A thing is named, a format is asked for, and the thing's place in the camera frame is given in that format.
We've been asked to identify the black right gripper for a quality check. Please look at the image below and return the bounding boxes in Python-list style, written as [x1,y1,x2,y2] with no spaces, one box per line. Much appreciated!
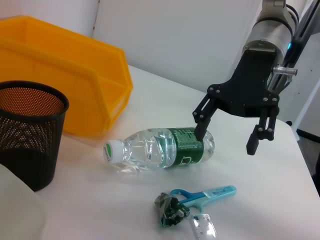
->
[191,47,280,156]

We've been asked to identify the clear water bottle green label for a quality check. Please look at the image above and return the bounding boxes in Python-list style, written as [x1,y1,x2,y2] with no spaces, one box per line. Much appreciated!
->
[103,126,216,170]

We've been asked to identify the blue scissors with blade cover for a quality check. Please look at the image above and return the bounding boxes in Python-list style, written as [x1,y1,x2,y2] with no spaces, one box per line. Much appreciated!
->
[169,184,238,213]

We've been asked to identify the transparent plastic ruler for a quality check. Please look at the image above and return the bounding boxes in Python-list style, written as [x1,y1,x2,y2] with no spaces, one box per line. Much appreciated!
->
[187,212,217,240]

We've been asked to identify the black mesh pen cup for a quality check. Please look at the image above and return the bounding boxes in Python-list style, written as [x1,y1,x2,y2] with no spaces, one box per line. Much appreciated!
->
[0,80,70,193]

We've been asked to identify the yellow plastic storage bin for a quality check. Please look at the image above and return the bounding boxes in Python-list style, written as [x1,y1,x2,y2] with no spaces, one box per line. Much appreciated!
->
[0,15,134,137]

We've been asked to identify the right gripper cable with plugs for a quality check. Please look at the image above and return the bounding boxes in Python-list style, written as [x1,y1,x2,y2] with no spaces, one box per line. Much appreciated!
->
[268,65,299,92]

